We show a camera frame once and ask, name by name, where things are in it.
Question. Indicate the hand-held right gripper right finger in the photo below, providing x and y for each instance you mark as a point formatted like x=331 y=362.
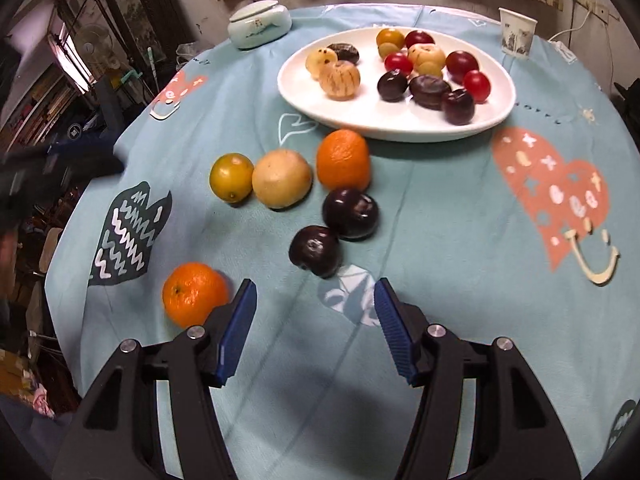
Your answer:
x=395 y=330

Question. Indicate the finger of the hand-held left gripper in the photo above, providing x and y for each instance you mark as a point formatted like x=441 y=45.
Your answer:
x=90 y=162

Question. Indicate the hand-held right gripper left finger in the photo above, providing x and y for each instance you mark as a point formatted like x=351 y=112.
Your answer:
x=235 y=330

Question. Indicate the round tan pear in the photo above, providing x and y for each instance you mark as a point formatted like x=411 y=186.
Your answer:
x=281 y=178

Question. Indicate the white plate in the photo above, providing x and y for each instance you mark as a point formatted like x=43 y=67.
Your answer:
x=370 y=115

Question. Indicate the orange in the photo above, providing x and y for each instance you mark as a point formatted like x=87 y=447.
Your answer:
x=195 y=294
x=344 y=159

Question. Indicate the large dark purple plum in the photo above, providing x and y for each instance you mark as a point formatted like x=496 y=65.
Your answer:
x=315 y=250
x=350 y=212

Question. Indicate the white standing fan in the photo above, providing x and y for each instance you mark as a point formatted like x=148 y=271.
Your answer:
x=95 y=45

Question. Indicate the yellow green round fruit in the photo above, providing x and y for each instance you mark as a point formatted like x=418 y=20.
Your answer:
x=231 y=177

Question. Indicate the clear plastic bag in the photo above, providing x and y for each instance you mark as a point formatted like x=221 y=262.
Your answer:
x=187 y=52

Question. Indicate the dark wooden cabinet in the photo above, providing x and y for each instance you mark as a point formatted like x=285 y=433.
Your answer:
x=145 y=10

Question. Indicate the white ceramic lidded jar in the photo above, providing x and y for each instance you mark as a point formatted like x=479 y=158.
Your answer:
x=259 y=25

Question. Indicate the small dark purple plum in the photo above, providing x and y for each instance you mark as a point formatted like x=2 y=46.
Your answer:
x=392 y=85
x=457 y=106

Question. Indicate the pale yellow spotted fruit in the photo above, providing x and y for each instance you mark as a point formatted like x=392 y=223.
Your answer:
x=317 y=62

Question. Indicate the tan striped round fruit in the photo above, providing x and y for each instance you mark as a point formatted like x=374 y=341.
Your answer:
x=340 y=80

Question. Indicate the small yellow green fruit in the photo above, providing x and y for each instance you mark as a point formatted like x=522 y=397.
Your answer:
x=386 y=51
x=430 y=70

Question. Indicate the dark brown round fruit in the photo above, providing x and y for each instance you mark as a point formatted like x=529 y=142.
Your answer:
x=346 y=51

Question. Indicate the printed paper cup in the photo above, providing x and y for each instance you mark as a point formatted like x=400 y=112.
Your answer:
x=517 y=32

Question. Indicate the dark wooden chair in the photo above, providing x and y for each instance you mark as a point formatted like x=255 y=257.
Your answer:
x=627 y=107

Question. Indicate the white wall socket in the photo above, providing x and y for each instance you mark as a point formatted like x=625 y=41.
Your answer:
x=595 y=5

